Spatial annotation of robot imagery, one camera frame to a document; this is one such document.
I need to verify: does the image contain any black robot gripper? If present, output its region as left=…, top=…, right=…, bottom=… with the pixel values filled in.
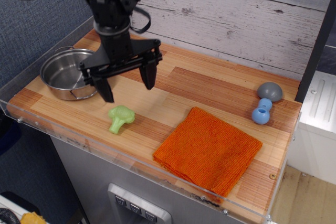
left=78, top=31, right=162, bottom=103

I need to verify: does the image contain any green toy broccoli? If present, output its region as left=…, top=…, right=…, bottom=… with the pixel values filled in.
left=108, top=105, right=135, bottom=134

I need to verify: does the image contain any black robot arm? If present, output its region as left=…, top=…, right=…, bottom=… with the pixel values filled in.
left=78, top=0, right=162, bottom=103

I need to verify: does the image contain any orange knitted towel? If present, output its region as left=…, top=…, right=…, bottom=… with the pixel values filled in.
left=153, top=107, right=262, bottom=197

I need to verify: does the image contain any stainless steel pot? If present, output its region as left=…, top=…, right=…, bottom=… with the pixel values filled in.
left=40, top=47, right=97, bottom=101

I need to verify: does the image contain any grey toy cabinet front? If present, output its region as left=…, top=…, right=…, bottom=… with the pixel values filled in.
left=51, top=137, right=242, bottom=223

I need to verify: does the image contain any clear acrylic edge guard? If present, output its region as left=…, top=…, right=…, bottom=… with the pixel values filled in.
left=1, top=90, right=301, bottom=223

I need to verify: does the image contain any silver dispenser button panel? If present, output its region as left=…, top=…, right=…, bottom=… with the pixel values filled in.
left=108, top=183, right=172, bottom=223

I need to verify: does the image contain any blue dumbbell-shaped toy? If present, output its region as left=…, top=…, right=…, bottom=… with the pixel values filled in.
left=251, top=98, right=272, bottom=124

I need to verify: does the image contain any grey half-dome toy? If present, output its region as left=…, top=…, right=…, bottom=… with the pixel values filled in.
left=257, top=82, right=283, bottom=102

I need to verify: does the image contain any yellow object at bottom-left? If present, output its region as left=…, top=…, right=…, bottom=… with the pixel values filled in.
left=20, top=212, right=47, bottom=224

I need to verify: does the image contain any white ridged side unit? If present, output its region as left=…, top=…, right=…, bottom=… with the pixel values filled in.
left=287, top=71, right=335, bottom=184

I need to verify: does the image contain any dark grey right post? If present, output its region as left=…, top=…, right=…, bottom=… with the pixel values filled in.
left=295, top=0, right=335, bottom=103

